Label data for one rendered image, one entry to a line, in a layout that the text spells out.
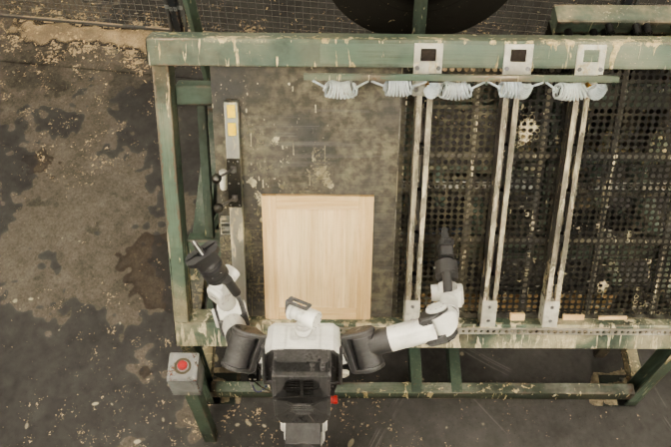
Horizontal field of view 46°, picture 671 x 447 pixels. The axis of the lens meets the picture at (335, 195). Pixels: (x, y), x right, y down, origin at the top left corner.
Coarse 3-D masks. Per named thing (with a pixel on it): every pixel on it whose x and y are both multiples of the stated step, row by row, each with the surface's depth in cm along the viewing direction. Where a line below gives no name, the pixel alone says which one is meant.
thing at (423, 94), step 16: (416, 48) 276; (432, 48) 276; (416, 64) 278; (432, 64) 278; (416, 96) 287; (432, 96) 271; (416, 112) 289; (416, 128) 292; (416, 144) 294; (416, 160) 297; (416, 176) 300; (416, 192) 303; (416, 208) 309; (416, 224) 312; (416, 240) 312; (416, 256) 317; (416, 272) 317; (416, 288) 320; (416, 304) 323
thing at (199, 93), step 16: (176, 96) 298; (192, 96) 298; (208, 96) 298; (480, 96) 298; (528, 96) 298; (640, 96) 298; (560, 112) 303; (208, 128) 308; (208, 144) 309; (208, 160) 310; (208, 176) 313; (544, 176) 314; (208, 192) 316; (544, 192) 316; (208, 208) 319; (208, 224) 322; (544, 224) 323; (192, 240) 323; (400, 256) 327; (432, 256) 327; (624, 256) 327; (656, 256) 327
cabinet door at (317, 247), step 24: (264, 216) 312; (288, 216) 313; (312, 216) 313; (336, 216) 313; (360, 216) 313; (264, 240) 317; (288, 240) 317; (312, 240) 317; (336, 240) 318; (360, 240) 317; (264, 264) 322; (288, 264) 322; (312, 264) 322; (336, 264) 322; (360, 264) 322; (288, 288) 327; (312, 288) 327; (336, 288) 327; (360, 288) 326; (336, 312) 331; (360, 312) 331
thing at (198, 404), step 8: (192, 400) 342; (200, 400) 342; (192, 408) 350; (200, 408) 350; (208, 408) 364; (200, 416) 359; (208, 416) 365; (200, 424) 369; (208, 424) 369; (208, 432) 379; (216, 432) 391; (208, 440) 390; (216, 440) 391
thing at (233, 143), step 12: (228, 120) 294; (228, 144) 298; (240, 144) 300; (228, 156) 300; (240, 156) 301; (240, 216) 310; (240, 228) 312; (240, 240) 315; (240, 252) 317; (240, 264) 319; (240, 276) 322; (240, 288) 324
